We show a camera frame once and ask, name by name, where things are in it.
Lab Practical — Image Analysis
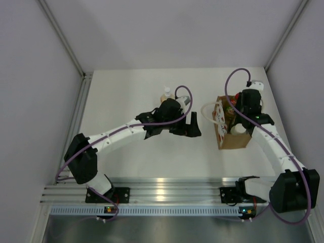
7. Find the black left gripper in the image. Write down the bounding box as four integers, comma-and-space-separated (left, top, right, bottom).
163, 110, 201, 138

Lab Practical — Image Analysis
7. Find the cream pump soap bottle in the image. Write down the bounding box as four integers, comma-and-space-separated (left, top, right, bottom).
160, 87, 175, 103

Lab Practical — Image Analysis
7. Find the burlap canvas bag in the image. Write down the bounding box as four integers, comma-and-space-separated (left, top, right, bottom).
212, 96, 251, 150

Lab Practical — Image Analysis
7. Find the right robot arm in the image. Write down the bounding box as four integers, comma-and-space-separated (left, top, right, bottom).
235, 89, 320, 213

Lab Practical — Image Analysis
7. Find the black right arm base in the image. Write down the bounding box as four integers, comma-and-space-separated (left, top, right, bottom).
219, 187, 240, 206

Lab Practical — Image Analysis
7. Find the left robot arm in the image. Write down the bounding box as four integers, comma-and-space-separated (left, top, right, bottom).
64, 96, 201, 203

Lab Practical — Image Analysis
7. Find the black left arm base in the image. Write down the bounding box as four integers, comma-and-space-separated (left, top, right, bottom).
85, 187, 130, 204

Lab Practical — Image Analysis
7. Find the yellow dish soap bottle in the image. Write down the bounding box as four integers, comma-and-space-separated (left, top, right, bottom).
225, 93, 239, 106

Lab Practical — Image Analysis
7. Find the green dish soap bottle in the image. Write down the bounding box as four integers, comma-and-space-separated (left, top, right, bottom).
224, 106, 237, 123

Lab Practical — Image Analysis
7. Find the white capped bottle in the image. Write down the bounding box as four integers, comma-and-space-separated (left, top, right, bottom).
230, 124, 247, 136

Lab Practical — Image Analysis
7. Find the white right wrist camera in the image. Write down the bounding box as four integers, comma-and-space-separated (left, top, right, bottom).
246, 80, 264, 92

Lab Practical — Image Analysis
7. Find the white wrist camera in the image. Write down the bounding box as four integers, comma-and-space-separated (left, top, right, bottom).
176, 96, 191, 112
246, 80, 264, 92

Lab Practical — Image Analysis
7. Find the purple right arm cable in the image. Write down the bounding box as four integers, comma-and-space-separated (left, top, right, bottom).
225, 67, 313, 225

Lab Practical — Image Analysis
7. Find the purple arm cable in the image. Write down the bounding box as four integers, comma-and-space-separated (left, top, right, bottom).
55, 85, 194, 220
225, 67, 313, 225

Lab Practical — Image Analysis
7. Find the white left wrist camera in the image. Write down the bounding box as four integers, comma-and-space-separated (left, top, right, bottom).
176, 96, 191, 112

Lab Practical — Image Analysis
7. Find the aluminium mounting rail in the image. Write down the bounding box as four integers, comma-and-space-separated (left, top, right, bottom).
40, 177, 238, 205

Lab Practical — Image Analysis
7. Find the right aluminium frame post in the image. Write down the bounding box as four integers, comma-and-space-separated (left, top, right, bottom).
264, 0, 311, 72

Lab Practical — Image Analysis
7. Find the aluminium frame post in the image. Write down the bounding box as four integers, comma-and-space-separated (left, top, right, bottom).
264, 0, 311, 72
36, 0, 85, 77

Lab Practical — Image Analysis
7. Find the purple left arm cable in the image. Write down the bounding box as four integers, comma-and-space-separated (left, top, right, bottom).
55, 85, 194, 220

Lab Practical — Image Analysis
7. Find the grey slotted cable duct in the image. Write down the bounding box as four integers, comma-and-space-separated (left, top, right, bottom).
50, 206, 256, 217

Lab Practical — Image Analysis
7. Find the left aluminium frame post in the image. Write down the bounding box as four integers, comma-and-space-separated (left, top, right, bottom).
36, 0, 85, 77

